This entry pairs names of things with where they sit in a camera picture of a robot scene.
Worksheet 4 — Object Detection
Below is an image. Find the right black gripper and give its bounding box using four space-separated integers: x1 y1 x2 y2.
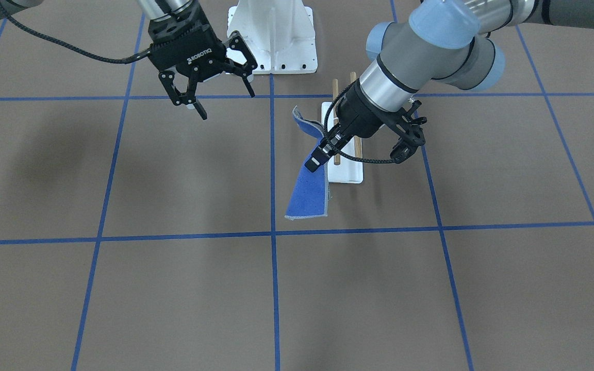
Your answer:
147 11 258 121

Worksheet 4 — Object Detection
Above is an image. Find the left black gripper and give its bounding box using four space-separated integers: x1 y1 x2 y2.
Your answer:
304 81 427 172

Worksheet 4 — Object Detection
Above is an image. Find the blue microfibre towel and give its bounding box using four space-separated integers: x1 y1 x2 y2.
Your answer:
285 106 330 221

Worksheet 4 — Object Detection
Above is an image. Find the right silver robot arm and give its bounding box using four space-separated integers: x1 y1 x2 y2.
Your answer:
0 1 258 120

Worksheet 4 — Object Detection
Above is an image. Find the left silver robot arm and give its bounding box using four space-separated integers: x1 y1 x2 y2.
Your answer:
304 1 594 172

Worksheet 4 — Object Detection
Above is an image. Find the white towel rack base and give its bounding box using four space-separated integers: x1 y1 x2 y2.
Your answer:
320 101 364 184

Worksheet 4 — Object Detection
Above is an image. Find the inner wooden rack rod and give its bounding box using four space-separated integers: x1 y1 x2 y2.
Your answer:
331 78 340 166

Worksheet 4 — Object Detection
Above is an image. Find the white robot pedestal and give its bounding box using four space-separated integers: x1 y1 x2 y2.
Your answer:
227 1 318 75

